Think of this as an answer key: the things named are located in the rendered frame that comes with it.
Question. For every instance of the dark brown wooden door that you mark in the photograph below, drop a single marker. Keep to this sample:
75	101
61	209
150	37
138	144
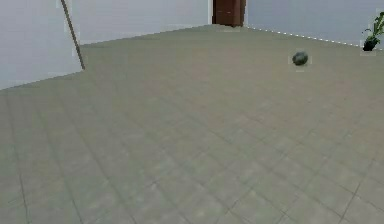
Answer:
228	12

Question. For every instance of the dark green ball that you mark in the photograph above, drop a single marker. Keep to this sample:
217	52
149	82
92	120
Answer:
300	58

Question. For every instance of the thin brown pole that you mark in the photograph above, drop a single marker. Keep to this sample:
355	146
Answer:
73	35

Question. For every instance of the green plant in black pot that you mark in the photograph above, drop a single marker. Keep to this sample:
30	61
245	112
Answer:
372	36

